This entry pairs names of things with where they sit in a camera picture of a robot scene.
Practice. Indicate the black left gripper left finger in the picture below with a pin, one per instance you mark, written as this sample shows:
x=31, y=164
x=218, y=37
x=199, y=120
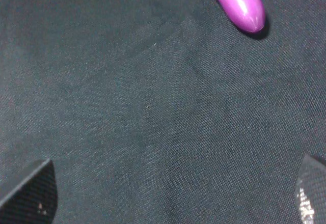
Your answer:
x=30, y=196

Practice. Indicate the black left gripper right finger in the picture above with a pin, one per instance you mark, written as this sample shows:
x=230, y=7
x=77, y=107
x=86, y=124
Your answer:
x=310, y=190

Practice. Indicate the purple toy eggplant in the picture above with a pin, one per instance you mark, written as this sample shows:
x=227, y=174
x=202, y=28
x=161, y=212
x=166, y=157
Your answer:
x=247, y=15

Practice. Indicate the black table cloth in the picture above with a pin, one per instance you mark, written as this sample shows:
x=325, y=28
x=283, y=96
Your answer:
x=162, y=111

